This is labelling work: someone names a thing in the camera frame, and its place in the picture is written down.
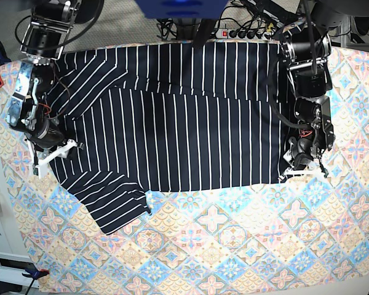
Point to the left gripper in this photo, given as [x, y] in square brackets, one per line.
[302, 153]

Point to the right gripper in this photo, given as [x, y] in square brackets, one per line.
[46, 143]

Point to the navy white striped T-shirt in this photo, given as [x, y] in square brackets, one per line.
[169, 118]

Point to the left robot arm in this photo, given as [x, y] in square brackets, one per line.
[304, 53]

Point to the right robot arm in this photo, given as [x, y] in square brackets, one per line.
[53, 24]

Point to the patterned tile tablecloth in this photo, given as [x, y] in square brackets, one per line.
[309, 230]

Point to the white box bottom left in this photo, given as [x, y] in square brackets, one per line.
[12, 268]

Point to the orange black clamp bottom left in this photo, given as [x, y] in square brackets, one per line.
[35, 274]

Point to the white power strip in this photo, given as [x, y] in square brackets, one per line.
[243, 34]

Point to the black support post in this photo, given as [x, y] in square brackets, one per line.
[203, 33]

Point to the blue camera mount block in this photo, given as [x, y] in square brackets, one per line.
[209, 9]

